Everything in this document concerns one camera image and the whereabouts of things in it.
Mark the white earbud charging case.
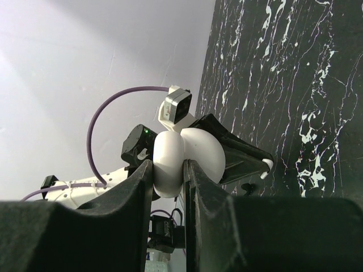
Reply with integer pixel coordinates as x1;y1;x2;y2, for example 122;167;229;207
152;127;227;198

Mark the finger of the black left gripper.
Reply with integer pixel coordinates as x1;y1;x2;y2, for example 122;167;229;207
191;114;274;184

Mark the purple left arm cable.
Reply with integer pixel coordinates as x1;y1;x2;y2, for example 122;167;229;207
19;86;171;202

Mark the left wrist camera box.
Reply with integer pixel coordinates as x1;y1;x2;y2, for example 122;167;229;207
158;86;196;133

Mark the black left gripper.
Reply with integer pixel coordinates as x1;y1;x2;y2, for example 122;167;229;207
121;124;157;168

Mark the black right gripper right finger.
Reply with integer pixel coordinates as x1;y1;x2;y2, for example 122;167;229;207
183;160;362;271

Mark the black wireless earbud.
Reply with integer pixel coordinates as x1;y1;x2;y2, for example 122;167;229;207
241;183;256;196

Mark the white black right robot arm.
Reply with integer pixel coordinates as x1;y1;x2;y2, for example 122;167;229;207
1;160;362;271

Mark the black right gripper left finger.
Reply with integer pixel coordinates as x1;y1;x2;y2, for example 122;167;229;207
1;160;153;271

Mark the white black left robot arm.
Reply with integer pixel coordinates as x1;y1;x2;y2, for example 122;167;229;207
41;114;274;209

